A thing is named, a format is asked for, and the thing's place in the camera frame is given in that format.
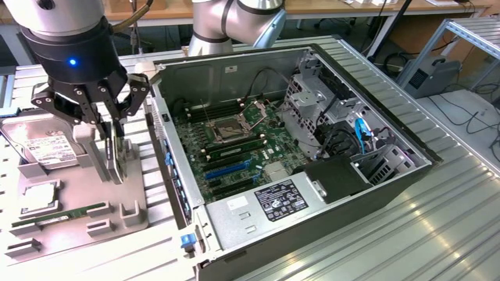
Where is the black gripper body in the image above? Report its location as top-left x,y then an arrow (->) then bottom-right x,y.
19,16 -> 129,94

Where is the graphics card with metal bracket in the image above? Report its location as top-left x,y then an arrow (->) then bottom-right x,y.
103,116 -> 133,186

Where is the silver hard disk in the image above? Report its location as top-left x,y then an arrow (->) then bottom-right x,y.
0,115 -> 87,171

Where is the thin locking lever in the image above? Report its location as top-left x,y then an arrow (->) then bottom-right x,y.
199,98 -> 215,124

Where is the black RAM slot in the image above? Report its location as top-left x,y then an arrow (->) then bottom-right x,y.
188,104 -> 243,120
185,101 -> 241,116
183,98 -> 240,113
189,107 -> 245,124

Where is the CPU socket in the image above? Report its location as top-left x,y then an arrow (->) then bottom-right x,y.
207,115 -> 245,144

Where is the grey parts rack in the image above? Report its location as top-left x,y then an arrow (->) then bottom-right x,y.
1,122 -> 152,260

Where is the metal socket cover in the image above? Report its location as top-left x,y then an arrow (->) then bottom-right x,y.
237,99 -> 269,129

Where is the green RAM stick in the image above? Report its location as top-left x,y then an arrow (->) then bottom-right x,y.
205,139 -> 267,161
11,201 -> 108,228

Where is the long black expansion slot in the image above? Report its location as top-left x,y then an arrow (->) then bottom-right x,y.
208,176 -> 255,191
201,155 -> 253,173
212,183 -> 256,199

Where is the silver CPU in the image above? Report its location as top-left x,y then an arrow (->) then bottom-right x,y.
21,185 -> 60,214

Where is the blue expansion slot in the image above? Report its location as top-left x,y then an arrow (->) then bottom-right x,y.
205,162 -> 252,180

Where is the green motherboard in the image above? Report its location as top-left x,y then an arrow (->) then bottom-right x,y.
171,98 -> 313,204

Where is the silver drive cage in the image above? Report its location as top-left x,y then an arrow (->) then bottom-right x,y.
283,48 -> 392,160

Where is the silver chipset heatsink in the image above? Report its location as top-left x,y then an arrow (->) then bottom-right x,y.
264,163 -> 289,179

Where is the grey power supply unit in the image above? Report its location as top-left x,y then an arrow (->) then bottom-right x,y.
205,171 -> 329,252

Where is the black office chair base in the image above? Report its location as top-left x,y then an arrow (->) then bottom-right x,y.
295,16 -> 357,30

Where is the black fan shroud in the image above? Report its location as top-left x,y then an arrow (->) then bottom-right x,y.
292,155 -> 375,204

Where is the metal disk bay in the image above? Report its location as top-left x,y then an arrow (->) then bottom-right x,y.
349,142 -> 429,187

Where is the black stand pole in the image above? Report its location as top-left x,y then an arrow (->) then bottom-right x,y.
365,0 -> 415,61

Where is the open black PC case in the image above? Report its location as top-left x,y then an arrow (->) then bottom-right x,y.
135,43 -> 444,281

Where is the grey control box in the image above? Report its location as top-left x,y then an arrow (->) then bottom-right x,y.
397,55 -> 463,100

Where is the grey hanging cable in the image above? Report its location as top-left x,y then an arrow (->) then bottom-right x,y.
131,25 -> 143,56

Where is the camera cable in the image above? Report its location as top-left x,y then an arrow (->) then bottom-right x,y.
112,0 -> 156,32

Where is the black looped wire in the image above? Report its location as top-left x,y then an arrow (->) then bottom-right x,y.
247,67 -> 292,102

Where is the blue flat wire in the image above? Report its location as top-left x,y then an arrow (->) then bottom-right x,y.
353,117 -> 372,155

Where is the wooden desk with white frame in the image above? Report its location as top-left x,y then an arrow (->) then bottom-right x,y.
0,0 -> 492,67

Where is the aluminium frame table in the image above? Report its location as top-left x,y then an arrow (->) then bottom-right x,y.
393,17 -> 500,91

